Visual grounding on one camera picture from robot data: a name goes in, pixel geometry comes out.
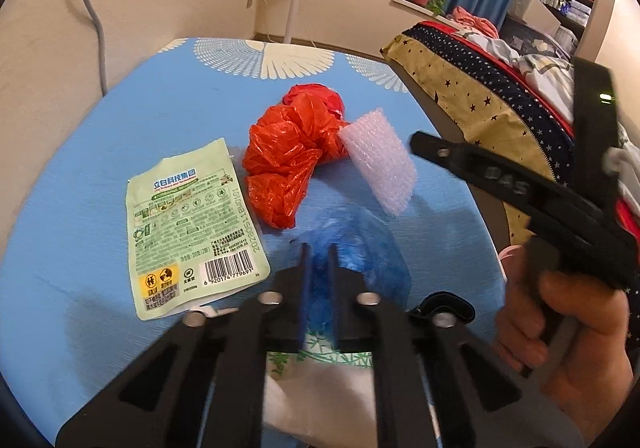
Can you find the blue plastic shoe cover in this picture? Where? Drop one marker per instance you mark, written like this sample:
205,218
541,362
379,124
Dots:
372,253

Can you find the pink cloth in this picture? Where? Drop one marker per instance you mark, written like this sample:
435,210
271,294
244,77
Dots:
475,21

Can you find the green snack packet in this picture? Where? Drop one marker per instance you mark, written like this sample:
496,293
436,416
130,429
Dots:
185,228

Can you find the white bag with green print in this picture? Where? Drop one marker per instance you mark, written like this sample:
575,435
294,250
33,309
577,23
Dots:
320,393

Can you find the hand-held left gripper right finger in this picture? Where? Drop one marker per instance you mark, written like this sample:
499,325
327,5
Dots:
334,300

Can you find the white checked bedding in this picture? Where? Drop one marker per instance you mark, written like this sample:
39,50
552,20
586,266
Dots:
540,68

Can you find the person's right hand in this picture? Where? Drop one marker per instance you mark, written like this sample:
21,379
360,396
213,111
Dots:
585,348

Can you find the orange plastic bag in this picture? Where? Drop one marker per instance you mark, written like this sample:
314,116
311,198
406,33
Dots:
280,153

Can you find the white paper scrap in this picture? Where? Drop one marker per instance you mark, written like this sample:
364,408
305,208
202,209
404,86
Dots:
220,312

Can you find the pink plastic basin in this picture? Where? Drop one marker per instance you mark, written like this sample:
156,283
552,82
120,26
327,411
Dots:
506,253

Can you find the white bubble wrap piece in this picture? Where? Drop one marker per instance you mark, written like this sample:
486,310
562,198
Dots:
380,163

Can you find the cardboard box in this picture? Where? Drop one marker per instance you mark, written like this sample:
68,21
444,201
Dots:
532,11

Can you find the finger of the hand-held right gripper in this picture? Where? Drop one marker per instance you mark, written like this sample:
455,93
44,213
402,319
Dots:
465,163

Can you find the star patterned quilt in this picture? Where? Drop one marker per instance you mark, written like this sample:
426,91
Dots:
480,93

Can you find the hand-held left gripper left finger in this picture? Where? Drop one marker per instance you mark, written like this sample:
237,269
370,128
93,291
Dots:
304,300

